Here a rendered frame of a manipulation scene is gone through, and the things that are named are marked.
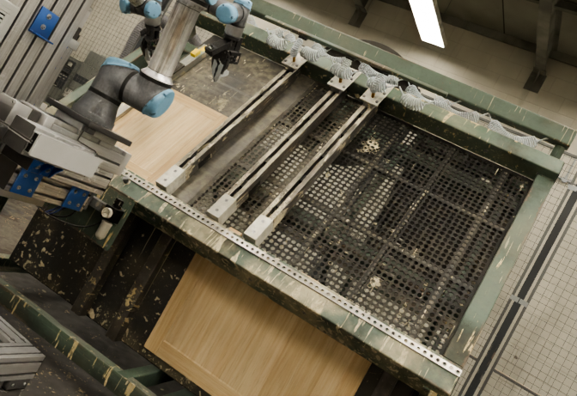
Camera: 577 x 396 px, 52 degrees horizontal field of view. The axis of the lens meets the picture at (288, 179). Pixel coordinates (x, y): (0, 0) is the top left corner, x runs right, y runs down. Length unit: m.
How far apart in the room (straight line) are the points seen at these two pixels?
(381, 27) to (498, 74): 1.69
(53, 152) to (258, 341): 1.23
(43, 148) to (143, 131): 1.18
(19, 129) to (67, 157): 0.15
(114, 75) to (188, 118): 0.95
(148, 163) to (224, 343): 0.87
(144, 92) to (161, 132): 0.91
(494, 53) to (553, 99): 0.92
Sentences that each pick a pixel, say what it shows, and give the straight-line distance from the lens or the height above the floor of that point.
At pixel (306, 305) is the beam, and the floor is 0.82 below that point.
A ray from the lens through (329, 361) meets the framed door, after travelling 2.50.
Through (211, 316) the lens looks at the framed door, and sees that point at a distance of 2.65.
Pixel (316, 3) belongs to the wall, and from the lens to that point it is 8.78.
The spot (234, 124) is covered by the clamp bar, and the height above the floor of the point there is 1.33.
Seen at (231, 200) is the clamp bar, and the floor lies 1.01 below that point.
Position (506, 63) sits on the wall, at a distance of 7.84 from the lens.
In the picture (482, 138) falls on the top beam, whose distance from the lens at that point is 2.96.
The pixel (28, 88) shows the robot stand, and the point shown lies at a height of 1.03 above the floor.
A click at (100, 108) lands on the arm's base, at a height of 1.09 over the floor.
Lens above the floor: 1.10
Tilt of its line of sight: 2 degrees up
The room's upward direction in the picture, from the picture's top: 29 degrees clockwise
